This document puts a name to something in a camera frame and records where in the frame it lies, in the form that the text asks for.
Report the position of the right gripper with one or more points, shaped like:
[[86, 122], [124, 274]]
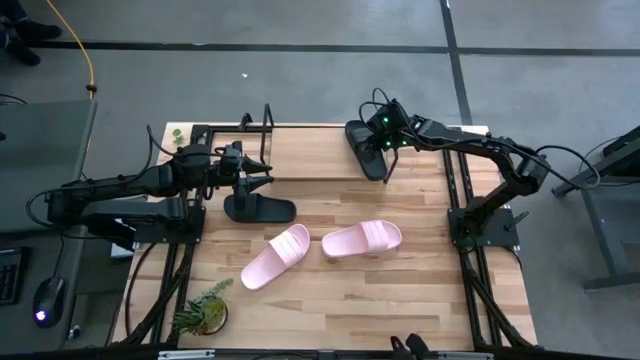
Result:
[[395, 127]]

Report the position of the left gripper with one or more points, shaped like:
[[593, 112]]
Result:
[[230, 162]]

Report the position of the black slide sandal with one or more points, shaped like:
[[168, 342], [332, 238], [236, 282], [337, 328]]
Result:
[[372, 165], [275, 210]]

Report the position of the pink slide sandal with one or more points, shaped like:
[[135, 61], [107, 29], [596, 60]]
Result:
[[275, 256], [360, 239]]

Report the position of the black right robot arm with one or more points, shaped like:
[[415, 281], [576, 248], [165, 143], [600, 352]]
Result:
[[475, 145]]

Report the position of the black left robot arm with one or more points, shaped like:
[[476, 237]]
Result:
[[150, 182]]

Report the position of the wooden shelf with black ends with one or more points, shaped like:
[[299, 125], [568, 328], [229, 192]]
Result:
[[320, 155]]

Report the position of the small green sprig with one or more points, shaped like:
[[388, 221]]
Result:
[[177, 135]]

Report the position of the potted succulent plant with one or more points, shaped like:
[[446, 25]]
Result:
[[205, 315]]

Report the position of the small white box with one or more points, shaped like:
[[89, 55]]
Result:
[[122, 250]]

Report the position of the grey slab tabletop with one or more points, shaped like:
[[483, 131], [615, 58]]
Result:
[[40, 165]]

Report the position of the black metal side stand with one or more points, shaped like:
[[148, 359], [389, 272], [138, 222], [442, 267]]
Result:
[[600, 220]]

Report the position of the black computer mouse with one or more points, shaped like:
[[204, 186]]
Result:
[[48, 300]]

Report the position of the black keyboard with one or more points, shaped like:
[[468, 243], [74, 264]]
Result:
[[10, 277]]

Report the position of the person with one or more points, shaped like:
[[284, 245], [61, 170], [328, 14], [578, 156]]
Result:
[[30, 31]]

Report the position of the dark grey desk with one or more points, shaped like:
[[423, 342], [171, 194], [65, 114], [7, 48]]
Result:
[[30, 340]]

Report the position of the black aluminium rig frame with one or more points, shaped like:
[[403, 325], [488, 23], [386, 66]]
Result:
[[448, 180]]

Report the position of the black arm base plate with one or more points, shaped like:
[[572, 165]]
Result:
[[495, 230], [170, 232]]

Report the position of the silver aluminium bracket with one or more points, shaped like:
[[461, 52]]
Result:
[[465, 356], [185, 354]]

